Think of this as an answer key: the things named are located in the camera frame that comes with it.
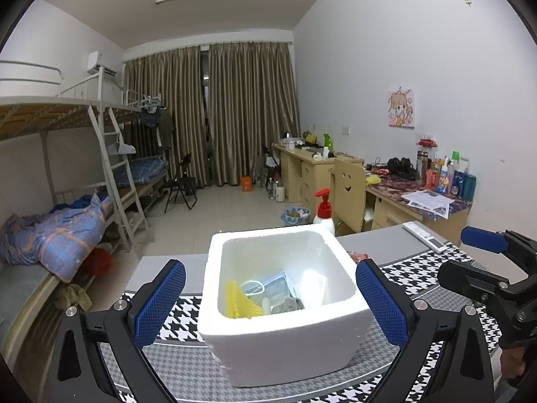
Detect yellow sponge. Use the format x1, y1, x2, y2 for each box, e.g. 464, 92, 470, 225
226, 279, 264, 319

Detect wooden chair with smiley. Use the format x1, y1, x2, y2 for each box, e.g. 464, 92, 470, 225
333, 157, 368, 233

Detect cluster of toiletry bottles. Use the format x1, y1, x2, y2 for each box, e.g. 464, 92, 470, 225
415, 136, 478, 202

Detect white bed ladder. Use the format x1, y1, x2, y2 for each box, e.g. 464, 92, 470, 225
88, 105, 147, 257

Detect grey fluffy cloth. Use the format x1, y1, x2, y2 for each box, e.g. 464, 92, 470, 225
272, 296, 305, 315

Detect printed paper sheets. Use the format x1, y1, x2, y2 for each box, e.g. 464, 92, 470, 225
402, 190, 456, 219

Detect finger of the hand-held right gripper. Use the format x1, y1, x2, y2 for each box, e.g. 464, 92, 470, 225
460, 226, 537, 261
437, 259, 520, 308

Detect wooden desk with drawers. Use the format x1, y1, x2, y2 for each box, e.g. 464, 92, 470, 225
273, 143, 365, 204

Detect blue plaid blanket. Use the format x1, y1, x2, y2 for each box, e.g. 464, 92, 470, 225
0, 195, 114, 283

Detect black folding chair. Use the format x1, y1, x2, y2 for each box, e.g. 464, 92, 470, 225
163, 153, 198, 213

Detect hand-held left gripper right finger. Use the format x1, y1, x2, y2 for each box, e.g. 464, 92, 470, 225
355, 259, 496, 403

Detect blue waste basket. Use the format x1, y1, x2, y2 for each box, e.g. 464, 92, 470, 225
281, 207, 311, 227

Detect dark hanging clothes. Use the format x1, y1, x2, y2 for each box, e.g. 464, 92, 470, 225
140, 107, 175, 149

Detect white metal bunk bed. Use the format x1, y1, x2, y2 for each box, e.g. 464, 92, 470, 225
121, 88, 168, 202
0, 61, 147, 387

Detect person's right hand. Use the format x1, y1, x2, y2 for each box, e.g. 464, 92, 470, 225
501, 346, 529, 383

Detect white foam box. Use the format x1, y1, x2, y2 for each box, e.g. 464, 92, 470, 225
197, 224, 372, 388

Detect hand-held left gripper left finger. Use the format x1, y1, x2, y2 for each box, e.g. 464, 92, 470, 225
48, 259, 187, 403

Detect white air conditioner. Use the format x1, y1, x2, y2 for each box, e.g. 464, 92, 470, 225
87, 51, 119, 75

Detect white pump bottle red top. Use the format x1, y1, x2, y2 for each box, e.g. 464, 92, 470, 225
312, 188, 336, 236

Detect blue checked bed sheet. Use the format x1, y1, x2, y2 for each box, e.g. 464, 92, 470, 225
115, 155, 168, 187

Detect houndstooth tablecloth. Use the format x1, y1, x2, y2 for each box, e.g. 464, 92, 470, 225
96, 222, 537, 403

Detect floral tissue pack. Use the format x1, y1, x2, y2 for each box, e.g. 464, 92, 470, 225
291, 269, 330, 307

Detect white remote control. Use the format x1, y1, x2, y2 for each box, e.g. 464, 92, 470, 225
403, 221, 449, 255

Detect wooden desk with papers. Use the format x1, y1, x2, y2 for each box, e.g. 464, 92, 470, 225
365, 168, 473, 236

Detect cartoon wall poster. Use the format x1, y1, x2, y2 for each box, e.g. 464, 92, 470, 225
387, 88, 416, 129

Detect red bag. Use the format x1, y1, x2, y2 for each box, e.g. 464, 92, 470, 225
82, 248, 113, 278

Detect black folding cart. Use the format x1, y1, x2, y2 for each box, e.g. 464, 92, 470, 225
254, 147, 282, 185

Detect pack of blue face masks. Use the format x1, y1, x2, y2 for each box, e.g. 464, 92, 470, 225
241, 272, 294, 303

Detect black headphones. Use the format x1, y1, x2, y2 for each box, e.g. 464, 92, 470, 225
386, 157, 416, 177

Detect patterned purple desk mat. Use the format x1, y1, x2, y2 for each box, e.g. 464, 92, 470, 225
369, 172, 473, 215

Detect olive green cloth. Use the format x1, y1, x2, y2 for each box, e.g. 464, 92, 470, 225
54, 283, 92, 311

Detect brown curtain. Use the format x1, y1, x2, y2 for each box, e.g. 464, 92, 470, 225
208, 41, 302, 187
123, 45, 210, 189

